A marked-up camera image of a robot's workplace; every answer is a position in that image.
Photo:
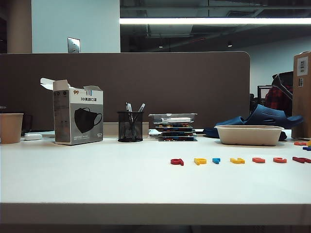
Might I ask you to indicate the grey white mask box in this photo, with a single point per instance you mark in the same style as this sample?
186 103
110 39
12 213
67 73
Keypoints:
77 116

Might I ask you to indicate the navy blue rubber slipper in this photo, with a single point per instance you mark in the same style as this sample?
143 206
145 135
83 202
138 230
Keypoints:
267 114
228 121

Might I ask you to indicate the black mesh pen holder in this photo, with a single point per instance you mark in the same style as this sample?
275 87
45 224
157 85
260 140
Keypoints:
130 128

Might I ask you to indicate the black monitor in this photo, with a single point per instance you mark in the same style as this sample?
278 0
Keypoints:
262 92

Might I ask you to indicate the brown desk partition screen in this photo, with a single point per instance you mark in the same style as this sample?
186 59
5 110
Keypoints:
145 85

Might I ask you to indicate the blue letter r magnet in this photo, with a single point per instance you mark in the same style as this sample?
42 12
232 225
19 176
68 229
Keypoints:
215 160

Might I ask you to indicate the brown paper cup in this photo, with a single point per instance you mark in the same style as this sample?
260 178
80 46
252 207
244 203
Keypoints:
11 127

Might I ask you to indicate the grey flat notebook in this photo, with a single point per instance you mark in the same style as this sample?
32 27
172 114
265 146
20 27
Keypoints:
48 134

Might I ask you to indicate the dark red letter magnet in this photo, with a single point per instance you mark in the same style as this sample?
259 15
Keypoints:
300 159

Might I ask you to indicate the yellow letter u magnet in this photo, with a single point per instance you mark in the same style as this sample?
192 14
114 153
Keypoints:
236 160

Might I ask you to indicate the white earbuds case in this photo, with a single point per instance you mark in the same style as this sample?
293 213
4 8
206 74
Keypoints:
32 136

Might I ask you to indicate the orange letter s magnet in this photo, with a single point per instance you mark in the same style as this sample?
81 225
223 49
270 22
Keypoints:
258 159

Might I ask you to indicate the orange letter c magnet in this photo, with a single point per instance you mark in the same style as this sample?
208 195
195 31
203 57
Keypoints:
279 159

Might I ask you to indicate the clear plastic case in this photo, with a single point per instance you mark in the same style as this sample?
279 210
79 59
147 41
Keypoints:
155 116

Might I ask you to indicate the brown cardboard box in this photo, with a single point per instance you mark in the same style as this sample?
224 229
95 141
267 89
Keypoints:
301 109

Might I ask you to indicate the letter magnet pack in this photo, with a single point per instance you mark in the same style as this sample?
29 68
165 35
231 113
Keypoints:
176 133
173 126
176 138

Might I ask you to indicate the black silver pen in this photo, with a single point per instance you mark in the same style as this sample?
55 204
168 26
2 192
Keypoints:
128 106
141 107

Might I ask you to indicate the red plaid garment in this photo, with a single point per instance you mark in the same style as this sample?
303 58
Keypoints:
277 99

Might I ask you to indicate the metal wall switch plate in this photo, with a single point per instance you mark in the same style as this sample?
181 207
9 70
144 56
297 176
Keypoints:
73 44

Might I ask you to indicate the white flat item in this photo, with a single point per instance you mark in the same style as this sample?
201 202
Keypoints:
175 119

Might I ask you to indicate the red letter q magnet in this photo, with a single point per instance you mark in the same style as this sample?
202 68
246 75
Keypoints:
176 161

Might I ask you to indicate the yellow letter p magnet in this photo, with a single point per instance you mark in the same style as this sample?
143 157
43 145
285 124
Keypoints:
199 161

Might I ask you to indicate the beige pulp tray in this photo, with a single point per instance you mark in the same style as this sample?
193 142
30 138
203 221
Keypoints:
249 136

